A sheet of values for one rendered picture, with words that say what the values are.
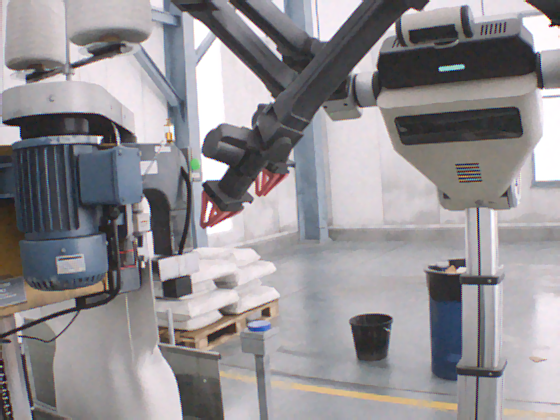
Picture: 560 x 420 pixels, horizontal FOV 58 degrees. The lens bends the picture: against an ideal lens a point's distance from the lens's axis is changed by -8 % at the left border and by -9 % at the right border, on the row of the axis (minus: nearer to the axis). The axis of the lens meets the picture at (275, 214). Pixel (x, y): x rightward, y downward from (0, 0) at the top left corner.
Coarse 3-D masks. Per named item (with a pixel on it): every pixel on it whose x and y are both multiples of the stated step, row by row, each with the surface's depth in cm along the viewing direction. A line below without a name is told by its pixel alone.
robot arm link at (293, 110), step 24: (384, 0) 80; (408, 0) 77; (360, 24) 83; (384, 24) 83; (336, 48) 86; (360, 48) 86; (312, 72) 90; (336, 72) 89; (288, 96) 94; (312, 96) 92; (264, 120) 98; (288, 120) 94; (312, 120) 96; (264, 144) 98
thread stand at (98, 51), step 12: (84, 48) 96; (96, 48) 97; (108, 48) 98; (120, 48) 98; (132, 48) 101; (84, 60) 104; (96, 60) 102; (24, 72) 109; (36, 72) 110; (48, 72) 110; (60, 72) 109; (72, 72) 106
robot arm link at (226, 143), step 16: (224, 128) 96; (240, 128) 99; (256, 128) 102; (208, 144) 98; (224, 144) 96; (240, 144) 97; (256, 144) 98; (272, 144) 97; (288, 144) 96; (224, 160) 98; (272, 160) 99
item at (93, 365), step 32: (64, 320) 145; (96, 320) 136; (128, 320) 130; (64, 352) 137; (96, 352) 131; (128, 352) 128; (64, 384) 135; (96, 384) 128; (128, 384) 124; (160, 384) 127; (96, 416) 128; (128, 416) 123; (160, 416) 124
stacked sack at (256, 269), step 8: (248, 264) 471; (256, 264) 471; (264, 264) 473; (272, 264) 483; (240, 272) 442; (248, 272) 448; (256, 272) 458; (264, 272) 468; (216, 280) 443; (224, 280) 440; (232, 280) 437; (240, 280) 436; (248, 280) 447
